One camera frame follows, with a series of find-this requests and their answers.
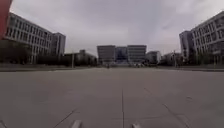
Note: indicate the wide grey central building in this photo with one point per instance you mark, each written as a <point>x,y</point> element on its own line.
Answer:
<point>121,53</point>

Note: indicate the low dark building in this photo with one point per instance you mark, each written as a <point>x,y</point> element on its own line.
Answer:
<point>81,58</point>

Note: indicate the grey paved plaza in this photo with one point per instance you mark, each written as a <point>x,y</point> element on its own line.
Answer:
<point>113,96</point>

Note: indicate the small grey building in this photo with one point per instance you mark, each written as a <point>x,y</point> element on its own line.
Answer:
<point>154,57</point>

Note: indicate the robot's own part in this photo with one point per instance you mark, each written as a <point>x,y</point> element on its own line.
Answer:
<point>135,125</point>
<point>76,124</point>

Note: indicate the raised kerb strip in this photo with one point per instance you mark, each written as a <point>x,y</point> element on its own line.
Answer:
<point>30,68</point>

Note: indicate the long grey office building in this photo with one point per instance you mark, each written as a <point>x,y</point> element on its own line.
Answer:
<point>31,36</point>

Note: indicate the grey gridded office building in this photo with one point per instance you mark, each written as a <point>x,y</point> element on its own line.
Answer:
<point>205,40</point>

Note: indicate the red structure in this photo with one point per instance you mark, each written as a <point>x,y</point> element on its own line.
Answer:
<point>4,16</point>

